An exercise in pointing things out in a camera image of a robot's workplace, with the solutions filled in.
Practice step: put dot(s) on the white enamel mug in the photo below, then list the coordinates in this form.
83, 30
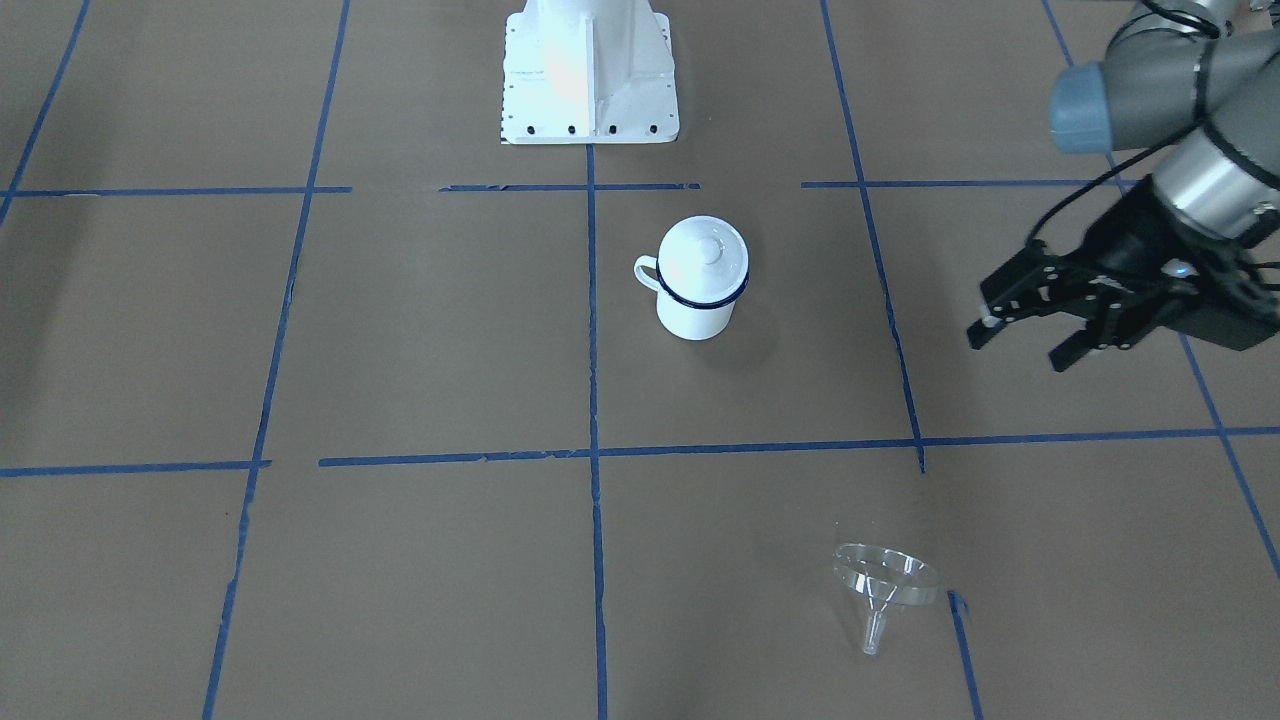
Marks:
684, 318

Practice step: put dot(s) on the clear plastic funnel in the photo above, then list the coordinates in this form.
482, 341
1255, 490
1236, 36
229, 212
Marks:
884, 580

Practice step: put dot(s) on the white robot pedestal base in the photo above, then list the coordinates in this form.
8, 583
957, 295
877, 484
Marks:
588, 72

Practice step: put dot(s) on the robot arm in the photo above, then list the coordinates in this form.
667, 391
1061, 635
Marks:
1175, 79

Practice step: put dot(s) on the white enamel mug lid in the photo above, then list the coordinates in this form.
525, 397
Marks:
703, 263

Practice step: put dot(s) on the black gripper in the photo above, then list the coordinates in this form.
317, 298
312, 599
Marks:
1128, 240

